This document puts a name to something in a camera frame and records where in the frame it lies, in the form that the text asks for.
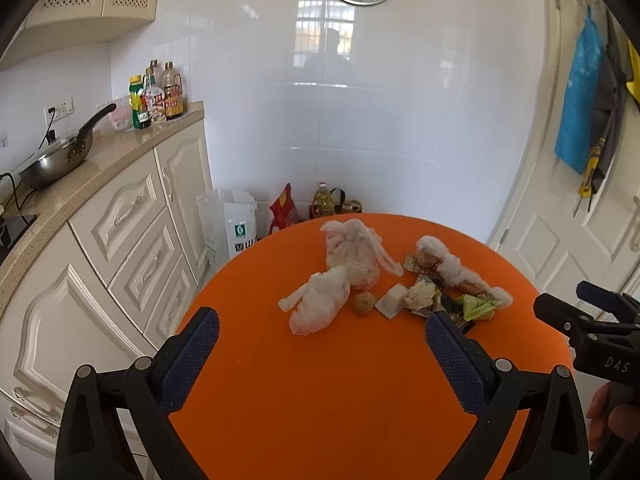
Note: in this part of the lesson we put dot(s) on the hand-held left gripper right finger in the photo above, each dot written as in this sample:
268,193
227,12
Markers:
452,360

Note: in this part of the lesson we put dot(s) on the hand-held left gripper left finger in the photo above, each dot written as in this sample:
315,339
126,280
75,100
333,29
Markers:
192,355

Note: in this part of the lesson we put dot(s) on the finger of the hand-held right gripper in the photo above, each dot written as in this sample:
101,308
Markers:
605,300
555,310

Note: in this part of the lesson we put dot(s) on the dark foil wrapper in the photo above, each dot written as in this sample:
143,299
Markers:
455,312

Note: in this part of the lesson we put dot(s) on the light green wrapper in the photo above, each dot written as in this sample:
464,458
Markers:
475,306

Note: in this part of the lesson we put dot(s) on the paper tissue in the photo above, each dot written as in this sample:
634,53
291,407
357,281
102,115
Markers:
420,294

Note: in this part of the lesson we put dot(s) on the white paper piece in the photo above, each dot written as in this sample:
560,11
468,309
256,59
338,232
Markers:
392,301

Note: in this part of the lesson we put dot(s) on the yellow printed wrapper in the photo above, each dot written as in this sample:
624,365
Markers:
414,264

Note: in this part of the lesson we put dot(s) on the brown round lump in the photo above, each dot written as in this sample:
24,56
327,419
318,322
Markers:
365,303

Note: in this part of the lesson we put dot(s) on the small white plastic bag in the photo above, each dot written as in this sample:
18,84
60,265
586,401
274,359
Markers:
320,300

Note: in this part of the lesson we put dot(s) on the person's right hand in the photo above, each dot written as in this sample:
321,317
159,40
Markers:
597,417

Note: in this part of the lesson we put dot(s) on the white panel door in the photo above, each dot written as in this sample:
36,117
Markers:
545,240

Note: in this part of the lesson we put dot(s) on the cream kitchen counter cabinet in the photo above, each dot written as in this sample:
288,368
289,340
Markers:
125,240

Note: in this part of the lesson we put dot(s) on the white rice sack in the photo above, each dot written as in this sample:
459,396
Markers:
240,230

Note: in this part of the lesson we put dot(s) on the orange round table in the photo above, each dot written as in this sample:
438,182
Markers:
325,410

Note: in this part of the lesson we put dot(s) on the red printed bag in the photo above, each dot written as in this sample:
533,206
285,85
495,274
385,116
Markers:
285,210

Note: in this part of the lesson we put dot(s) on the grey apron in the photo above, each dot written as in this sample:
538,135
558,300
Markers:
612,110

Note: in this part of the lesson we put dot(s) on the yellow cooking oil bottle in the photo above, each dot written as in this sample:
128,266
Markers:
324,205

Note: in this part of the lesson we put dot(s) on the blue apron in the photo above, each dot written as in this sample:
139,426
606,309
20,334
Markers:
580,100

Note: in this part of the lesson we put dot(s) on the black cooktop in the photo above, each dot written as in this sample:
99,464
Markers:
15,232

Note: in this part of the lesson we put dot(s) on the yellow cloth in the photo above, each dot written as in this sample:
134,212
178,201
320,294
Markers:
634,75

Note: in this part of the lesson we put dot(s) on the steel wok with lid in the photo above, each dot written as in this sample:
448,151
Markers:
55,157

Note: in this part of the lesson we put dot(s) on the small dark sauce bottle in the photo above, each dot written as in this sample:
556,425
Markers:
143,119

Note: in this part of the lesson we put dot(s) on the pink plastic container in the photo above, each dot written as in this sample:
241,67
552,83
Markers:
120,115

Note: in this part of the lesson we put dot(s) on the red label jug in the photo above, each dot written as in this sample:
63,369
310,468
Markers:
156,105

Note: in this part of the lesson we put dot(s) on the amber oil bottle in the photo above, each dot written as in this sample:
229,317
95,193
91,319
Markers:
173,92

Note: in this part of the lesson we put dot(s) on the tall dark sauce bottle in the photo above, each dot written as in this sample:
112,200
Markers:
151,75

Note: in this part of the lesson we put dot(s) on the white wall socket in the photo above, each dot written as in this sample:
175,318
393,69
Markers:
60,109

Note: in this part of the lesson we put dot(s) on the white wall switch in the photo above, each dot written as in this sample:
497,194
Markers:
4,141

